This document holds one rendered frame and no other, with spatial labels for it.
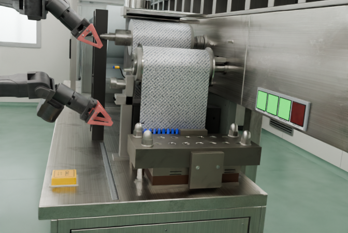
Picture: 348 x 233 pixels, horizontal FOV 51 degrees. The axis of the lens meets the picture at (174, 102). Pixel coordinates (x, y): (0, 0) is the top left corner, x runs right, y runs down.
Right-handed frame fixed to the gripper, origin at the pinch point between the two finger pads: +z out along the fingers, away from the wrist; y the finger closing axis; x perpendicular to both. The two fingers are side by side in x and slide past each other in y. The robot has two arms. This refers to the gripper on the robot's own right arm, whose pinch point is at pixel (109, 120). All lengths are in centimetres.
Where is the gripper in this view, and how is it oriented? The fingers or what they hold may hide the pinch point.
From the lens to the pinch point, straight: 122.1
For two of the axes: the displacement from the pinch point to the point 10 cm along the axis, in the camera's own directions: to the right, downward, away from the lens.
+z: 8.0, 5.1, 3.2
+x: 5.5, -8.4, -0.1
